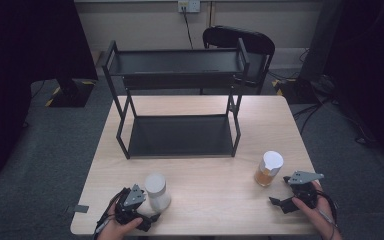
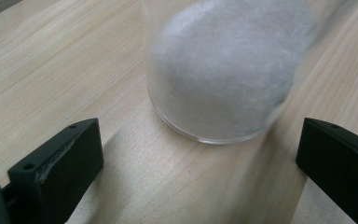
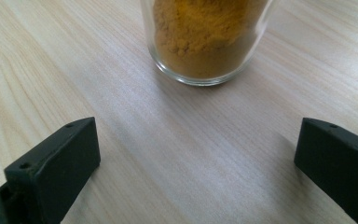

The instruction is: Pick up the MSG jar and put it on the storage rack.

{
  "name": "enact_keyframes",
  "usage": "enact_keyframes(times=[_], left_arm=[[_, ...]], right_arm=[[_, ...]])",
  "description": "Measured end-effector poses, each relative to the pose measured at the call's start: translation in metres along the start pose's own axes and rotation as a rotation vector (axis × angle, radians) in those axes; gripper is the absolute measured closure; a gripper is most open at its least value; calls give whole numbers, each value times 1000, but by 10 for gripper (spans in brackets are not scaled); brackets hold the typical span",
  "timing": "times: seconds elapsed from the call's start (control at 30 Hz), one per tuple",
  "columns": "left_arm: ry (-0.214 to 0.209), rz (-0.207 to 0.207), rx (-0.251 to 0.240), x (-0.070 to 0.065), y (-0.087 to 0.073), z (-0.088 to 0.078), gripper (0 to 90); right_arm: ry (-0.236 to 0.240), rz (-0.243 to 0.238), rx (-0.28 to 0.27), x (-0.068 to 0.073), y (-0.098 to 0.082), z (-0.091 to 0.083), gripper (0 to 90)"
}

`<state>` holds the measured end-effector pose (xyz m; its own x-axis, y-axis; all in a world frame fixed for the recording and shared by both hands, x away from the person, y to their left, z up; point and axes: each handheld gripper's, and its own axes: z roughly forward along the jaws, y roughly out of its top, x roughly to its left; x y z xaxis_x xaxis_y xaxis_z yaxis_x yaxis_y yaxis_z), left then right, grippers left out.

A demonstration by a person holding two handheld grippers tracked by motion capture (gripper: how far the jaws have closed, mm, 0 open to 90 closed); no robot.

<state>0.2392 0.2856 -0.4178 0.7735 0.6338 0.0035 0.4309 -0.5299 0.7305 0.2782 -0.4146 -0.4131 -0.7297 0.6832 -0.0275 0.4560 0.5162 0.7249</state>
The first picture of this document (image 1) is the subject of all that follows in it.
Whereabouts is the right hand-held gripper cable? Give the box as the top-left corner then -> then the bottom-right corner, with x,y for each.
314,189 -> 342,240

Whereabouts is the hand-held gripper cable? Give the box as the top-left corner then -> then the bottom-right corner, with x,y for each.
314,189 -> 342,240
93,187 -> 128,240

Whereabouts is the left hand-held gripper cable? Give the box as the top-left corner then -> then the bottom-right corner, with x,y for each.
93,187 -> 128,240

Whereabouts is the dark curtain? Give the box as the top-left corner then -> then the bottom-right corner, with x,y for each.
323,0 -> 384,168
0,0 -> 98,183

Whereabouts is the white wall socket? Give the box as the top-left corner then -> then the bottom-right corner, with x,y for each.
177,0 -> 202,14

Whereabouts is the black floor cable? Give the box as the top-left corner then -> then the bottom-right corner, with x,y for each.
292,99 -> 325,135
331,99 -> 378,147

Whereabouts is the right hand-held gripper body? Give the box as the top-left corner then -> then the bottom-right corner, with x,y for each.
286,170 -> 325,210

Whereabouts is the black metal two-tier shelf rack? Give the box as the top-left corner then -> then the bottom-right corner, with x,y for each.
101,37 -> 251,160

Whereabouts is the person's left hand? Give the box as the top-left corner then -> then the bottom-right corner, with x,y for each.
96,202 -> 144,240

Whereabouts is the black stand base striped tape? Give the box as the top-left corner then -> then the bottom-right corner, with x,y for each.
274,77 -> 322,105
44,78 -> 97,108

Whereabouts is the black chair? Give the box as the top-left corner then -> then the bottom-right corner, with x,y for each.
202,25 -> 276,96

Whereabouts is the amber jar with white lid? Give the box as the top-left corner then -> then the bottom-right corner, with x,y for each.
254,150 -> 285,188

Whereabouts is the black power cable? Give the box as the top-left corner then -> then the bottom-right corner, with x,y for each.
180,6 -> 195,50

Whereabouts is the person's right hand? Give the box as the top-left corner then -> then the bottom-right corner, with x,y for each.
291,181 -> 344,240

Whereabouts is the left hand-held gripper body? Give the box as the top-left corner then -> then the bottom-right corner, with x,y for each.
114,184 -> 148,228

